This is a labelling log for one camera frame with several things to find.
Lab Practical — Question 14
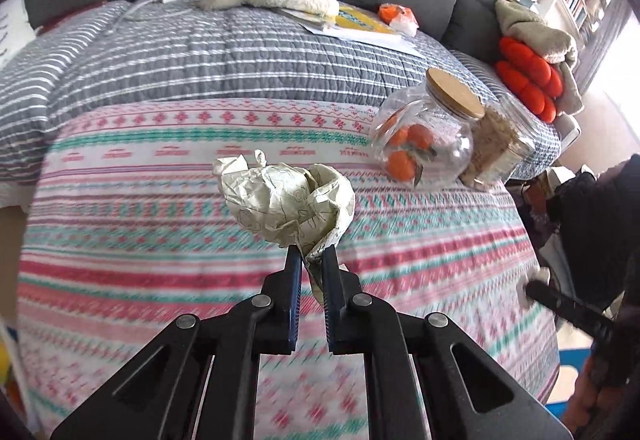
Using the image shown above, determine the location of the cream paper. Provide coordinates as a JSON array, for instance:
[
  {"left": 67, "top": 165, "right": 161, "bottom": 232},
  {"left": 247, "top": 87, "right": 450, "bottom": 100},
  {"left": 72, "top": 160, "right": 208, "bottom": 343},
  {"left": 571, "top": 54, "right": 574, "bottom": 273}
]
[{"left": 213, "top": 149, "right": 356, "bottom": 303}]

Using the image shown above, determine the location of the small white tissue ball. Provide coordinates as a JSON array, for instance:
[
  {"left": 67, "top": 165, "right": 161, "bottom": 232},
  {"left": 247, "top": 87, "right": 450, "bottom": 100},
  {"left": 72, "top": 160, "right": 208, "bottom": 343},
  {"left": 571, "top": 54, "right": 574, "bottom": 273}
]
[{"left": 515, "top": 267, "right": 550, "bottom": 310}]

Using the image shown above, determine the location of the white trash bin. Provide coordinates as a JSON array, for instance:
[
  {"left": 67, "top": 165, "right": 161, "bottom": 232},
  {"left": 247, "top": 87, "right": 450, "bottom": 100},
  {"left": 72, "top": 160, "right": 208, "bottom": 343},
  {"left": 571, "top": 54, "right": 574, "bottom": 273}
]
[{"left": 1, "top": 319, "right": 40, "bottom": 439}]

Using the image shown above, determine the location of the patterned red green tablecloth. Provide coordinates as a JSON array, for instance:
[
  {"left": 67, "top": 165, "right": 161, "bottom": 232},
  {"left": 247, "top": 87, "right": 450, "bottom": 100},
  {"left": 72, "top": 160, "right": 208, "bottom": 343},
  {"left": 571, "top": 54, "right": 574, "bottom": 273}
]
[{"left": 17, "top": 100, "right": 559, "bottom": 432}]

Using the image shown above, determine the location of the glass jar with crackers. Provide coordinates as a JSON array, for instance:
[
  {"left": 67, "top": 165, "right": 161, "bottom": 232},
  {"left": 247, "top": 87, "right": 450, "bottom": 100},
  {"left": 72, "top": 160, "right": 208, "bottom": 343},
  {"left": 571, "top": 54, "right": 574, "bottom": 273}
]
[{"left": 460, "top": 96, "right": 535, "bottom": 191}]

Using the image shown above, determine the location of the orange tangerine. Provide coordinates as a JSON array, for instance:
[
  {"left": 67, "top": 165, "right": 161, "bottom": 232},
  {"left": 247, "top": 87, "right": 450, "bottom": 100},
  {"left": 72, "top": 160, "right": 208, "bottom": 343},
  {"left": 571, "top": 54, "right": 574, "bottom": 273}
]
[
  {"left": 407, "top": 123, "right": 434, "bottom": 151},
  {"left": 386, "top": 149, "right": 418, "bottom": 182},
  {"left": 387, "top": 126, "right": 409, "bottom": 148}
]

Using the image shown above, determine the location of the red orange cushion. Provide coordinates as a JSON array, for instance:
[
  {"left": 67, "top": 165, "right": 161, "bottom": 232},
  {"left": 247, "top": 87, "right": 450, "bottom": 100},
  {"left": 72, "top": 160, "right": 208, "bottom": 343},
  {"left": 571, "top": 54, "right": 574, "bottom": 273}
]
[{"left": 496, "top": 36, "right": 564, "bottom": 123}]

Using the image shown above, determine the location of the glass jar with cork lid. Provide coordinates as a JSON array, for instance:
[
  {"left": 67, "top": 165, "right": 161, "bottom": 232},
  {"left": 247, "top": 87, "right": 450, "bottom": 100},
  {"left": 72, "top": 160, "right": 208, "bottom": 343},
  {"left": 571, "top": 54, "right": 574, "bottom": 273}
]
[{"left": 370, "top": 67, "right": 485, "bottom": 191}]

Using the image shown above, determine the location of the beige blanket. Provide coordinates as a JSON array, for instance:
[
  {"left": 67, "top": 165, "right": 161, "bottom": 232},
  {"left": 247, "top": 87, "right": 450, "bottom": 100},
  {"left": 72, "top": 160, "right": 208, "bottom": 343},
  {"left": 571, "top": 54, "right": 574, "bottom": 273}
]
[{"left": 495, "top": 0, "right": 584, "bottom": 115}]

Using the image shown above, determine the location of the grey striped quilt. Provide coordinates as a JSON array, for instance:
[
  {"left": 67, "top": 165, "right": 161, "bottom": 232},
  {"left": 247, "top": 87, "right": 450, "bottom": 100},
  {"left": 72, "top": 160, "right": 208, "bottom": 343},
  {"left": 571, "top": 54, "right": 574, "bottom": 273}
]
[{"left": 1, "top": 0, "right": 562, "bottom": 207}]

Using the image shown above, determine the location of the orange white toy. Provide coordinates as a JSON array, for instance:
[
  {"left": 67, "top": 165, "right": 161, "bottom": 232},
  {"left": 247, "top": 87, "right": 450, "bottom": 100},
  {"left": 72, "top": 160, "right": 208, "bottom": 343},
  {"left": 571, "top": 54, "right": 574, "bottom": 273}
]
[{"left": 378, "top": 3, "right": 419, "bottom": 38}]

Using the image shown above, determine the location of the yellow book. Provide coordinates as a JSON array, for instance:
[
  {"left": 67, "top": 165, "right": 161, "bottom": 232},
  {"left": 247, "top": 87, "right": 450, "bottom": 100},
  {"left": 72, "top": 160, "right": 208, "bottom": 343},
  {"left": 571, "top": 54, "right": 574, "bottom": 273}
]
[{"left": 277, "top": 4, "right": 422, "bottom": 57}]

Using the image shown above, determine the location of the white deer print pillow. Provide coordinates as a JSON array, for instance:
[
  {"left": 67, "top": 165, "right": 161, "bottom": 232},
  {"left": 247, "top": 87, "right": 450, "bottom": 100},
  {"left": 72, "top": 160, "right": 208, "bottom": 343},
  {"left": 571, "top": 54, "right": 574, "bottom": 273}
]
[{"left": 0, "top": 0, "right": 36, "bottom": 68}]

